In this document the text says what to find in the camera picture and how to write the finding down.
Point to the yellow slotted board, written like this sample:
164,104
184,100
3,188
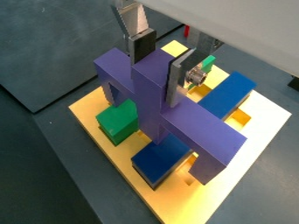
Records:
182,200

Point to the green bar block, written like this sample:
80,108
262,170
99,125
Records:
119,121

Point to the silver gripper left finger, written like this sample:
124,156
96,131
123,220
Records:
139,35

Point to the purple E-shaped block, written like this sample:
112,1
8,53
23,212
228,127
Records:
140,82

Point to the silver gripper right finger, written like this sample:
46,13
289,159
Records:
190,67

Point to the red E-shaped block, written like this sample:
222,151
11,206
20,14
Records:
186,33

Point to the blue bar block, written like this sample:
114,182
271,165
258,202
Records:
158,159

